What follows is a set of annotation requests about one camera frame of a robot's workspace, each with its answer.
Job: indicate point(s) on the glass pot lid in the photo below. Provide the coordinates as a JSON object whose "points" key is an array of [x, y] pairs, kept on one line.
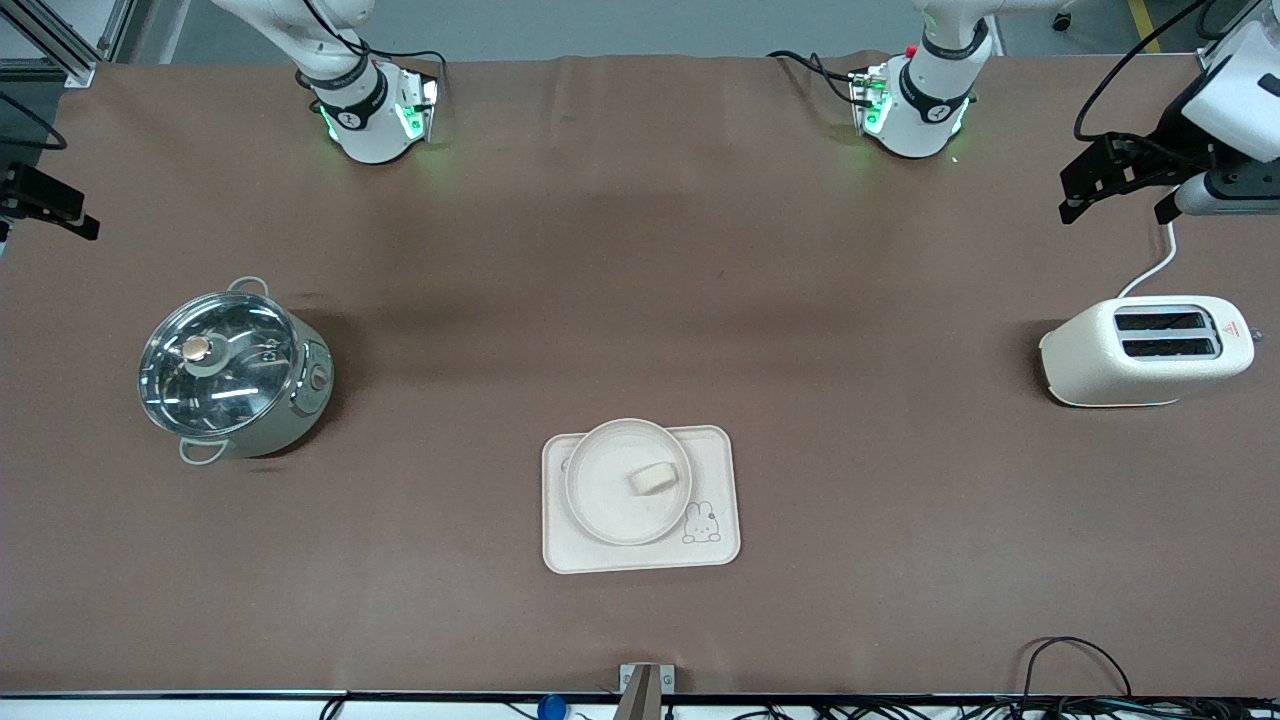
{"points": [[215, 365]]}

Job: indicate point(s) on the cream rabbit print tray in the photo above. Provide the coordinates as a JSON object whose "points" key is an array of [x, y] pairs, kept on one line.
{"points": [[715, 555]]}

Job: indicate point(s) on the small pale bun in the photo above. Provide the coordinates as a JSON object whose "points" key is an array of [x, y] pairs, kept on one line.
{"points": [[652, 479]]}

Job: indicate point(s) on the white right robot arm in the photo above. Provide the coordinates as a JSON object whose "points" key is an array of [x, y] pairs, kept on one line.
{"points": [[360, 110]]}

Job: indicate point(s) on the cream two-slot toaster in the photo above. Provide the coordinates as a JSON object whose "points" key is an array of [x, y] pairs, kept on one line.
{"points": [[1100, 365]]}

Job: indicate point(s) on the grey metal camera bracket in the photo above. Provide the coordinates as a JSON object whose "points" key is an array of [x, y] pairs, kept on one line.
{"points": [[645, 690]]}

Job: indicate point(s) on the round cream plate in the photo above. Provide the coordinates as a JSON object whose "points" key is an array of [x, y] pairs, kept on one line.
{"points": [[610, 485]]}

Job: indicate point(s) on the black caster wheel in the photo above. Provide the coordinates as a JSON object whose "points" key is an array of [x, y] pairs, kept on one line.
{"points": [[1061, 20]]}

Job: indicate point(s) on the brown table cover cloth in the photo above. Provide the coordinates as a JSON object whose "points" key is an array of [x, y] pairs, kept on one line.
{"points": [[640, 250]]}

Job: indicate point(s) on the pale green electric pot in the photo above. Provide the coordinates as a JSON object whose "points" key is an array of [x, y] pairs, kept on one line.
{"points": [[305, 400]]}

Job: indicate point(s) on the aluminium frame profile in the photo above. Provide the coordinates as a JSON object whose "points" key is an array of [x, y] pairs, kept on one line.
{"points": [[70, 45], [1225, 45]]}

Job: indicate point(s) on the blue round knob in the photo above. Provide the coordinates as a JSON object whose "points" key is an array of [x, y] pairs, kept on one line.
{"points": [[551, 708]]}

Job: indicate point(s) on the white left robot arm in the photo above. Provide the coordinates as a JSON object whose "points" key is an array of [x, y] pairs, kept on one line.
{"points": [[925, 105]]}

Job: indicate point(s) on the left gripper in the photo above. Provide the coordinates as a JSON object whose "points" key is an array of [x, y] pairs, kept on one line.
{"points": [[1172, 143]]}

